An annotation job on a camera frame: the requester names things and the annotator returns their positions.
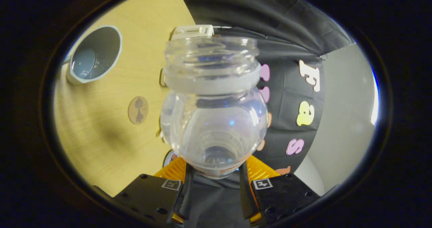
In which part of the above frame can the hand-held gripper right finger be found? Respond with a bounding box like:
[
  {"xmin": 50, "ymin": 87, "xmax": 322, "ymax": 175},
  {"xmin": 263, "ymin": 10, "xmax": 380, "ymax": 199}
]
[{"xmin": 239, "ymin": 155, "xmax": 320, "ymax": 226}]

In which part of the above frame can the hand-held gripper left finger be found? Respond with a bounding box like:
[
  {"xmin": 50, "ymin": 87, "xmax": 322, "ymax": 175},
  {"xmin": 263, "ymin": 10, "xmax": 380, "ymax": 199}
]
[{"xmin": 113, "ymin": 156, "xmax": 195, "ymax": 226}]

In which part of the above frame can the clear plastic bottle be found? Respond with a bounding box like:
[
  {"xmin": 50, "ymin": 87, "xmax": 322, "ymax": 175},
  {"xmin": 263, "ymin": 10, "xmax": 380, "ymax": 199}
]
[{"xmin": 159, "ymin": 36, "xmax": 269, "ymax": 180}]

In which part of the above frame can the grey cup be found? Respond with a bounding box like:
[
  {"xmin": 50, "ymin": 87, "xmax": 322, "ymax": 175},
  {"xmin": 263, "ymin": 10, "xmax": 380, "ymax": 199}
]
[{"xmin": 65, "ymin": 25, "xmax": 123, "ymax": 85}]

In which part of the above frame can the wooden table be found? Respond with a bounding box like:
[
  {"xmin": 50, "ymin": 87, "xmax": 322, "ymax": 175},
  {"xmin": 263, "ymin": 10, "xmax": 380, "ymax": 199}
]
[{"xmin": 53, "ymin": 0, "xmax": 197, "ymax": 198}]

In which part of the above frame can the white plastic device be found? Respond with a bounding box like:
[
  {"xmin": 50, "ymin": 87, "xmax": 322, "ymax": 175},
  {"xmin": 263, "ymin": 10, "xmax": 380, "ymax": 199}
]
[{"xmin": 170, "ymin": 24, "xmax": 215, "ymax": 41}]

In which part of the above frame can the black backdrop cloth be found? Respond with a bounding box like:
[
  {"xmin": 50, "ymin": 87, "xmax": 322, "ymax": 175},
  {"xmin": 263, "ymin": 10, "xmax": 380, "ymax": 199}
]
[{"xmin": 175, "ymin": 0, "xmax": 355, "ymax": 228}]

